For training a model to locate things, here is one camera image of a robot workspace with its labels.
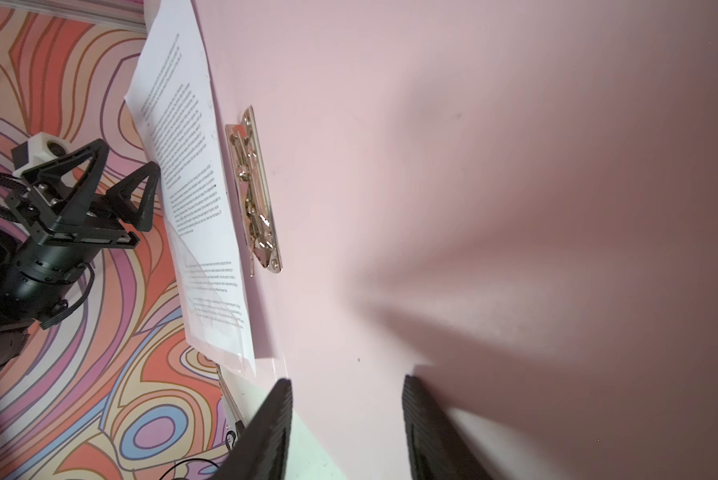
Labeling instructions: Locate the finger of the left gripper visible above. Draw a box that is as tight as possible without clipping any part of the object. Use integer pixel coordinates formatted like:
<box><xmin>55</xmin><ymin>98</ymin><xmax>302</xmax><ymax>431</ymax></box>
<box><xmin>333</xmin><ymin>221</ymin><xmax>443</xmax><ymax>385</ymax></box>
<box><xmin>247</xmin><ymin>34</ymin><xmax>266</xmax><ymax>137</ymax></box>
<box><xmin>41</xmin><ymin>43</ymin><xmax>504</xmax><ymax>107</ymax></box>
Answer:
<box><xmin>104</xmin><ymin>162</ymin><xmax>161</xmax><ymax>232</ymax></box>
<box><xmin>21</xmin><ymin>139</ymin><xmax>110</xmax><ymax>224</ymax></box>

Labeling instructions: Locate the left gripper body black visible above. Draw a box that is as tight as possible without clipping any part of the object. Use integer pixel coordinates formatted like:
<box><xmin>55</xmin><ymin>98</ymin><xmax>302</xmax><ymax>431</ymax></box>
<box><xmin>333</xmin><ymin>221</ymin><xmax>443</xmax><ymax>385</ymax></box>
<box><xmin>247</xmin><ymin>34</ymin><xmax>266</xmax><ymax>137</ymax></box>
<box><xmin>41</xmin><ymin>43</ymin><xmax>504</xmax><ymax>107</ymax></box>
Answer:
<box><xmin>0</xmin><ymin>184</ymin><xmax>140</xmax><ymax>318</ymax></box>

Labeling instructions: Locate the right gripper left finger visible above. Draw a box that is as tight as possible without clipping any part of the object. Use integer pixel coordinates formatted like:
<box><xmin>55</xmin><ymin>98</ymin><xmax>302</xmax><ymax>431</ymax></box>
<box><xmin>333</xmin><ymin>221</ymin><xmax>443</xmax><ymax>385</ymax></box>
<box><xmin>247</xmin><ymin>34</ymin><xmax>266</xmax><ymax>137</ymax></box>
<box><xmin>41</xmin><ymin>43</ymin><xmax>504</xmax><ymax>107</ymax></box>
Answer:
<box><xmin>211</xmin><ymin>378</ymin><xmax>293</xmax><ymax>480</ymax></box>

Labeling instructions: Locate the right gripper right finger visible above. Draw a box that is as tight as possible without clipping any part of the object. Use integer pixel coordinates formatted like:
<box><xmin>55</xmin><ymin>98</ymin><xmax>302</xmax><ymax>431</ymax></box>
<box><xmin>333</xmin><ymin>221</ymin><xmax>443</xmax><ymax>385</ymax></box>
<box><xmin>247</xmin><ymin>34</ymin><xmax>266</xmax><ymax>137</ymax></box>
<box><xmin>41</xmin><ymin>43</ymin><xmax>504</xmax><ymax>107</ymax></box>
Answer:
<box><xmin>402</xmin><ymin>375</ymin><xmax>493</xmax><ymax>480</ymax></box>

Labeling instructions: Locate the printed paper sheet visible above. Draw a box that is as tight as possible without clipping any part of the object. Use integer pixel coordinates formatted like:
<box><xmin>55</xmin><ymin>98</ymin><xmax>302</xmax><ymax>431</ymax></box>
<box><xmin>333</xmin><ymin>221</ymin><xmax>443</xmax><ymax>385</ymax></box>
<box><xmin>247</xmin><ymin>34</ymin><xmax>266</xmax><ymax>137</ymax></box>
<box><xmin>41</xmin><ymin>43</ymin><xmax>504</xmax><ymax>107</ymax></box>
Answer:
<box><xmin>125</xmin><ymin>1</ymin><xmax>256</xmax><ymax>373</ymax></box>

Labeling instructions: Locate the pink folder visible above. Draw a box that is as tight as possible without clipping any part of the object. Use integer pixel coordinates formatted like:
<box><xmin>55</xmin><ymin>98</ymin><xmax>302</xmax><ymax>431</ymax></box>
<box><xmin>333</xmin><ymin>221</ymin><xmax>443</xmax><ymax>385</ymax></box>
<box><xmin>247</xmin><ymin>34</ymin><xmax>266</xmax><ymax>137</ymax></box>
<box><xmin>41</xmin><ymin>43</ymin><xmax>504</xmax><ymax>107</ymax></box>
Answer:
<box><xmin>196</xmin><ymin>1</ymin><xmax>718</xmax><ymax>479</ymax></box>

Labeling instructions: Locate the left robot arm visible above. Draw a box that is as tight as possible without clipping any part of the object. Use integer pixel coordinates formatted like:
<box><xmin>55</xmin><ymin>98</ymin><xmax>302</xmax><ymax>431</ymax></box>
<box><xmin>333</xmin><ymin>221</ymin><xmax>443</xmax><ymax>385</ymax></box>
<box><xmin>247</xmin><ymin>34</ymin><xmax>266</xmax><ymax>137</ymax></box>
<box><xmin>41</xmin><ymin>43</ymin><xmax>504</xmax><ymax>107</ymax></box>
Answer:
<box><xmin>0</xmin><ymin>135</ymin><xmax>161</xmax><ymax>372</ymax></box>

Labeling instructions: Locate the silver folder clip mechanism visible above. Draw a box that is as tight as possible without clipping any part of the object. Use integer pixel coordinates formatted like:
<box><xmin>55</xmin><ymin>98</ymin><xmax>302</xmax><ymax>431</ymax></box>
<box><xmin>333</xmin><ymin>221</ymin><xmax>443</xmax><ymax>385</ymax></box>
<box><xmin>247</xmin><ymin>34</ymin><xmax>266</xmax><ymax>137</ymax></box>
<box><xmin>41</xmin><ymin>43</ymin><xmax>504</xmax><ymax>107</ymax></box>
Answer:
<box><xmin>225</xmin><ymin>105</ymin><xmax>283</xmax><ymax>274</ymax></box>

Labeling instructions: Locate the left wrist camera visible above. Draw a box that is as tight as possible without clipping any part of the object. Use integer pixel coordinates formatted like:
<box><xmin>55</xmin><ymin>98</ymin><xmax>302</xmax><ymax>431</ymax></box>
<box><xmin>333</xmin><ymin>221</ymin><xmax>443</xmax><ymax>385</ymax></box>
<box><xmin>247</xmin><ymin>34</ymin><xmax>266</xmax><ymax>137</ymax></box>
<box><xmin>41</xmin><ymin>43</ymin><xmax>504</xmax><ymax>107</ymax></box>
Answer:
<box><xmin>11</xmin><ymin>132</ymin><xmax>72</xmax><ymax>177</ymax></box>

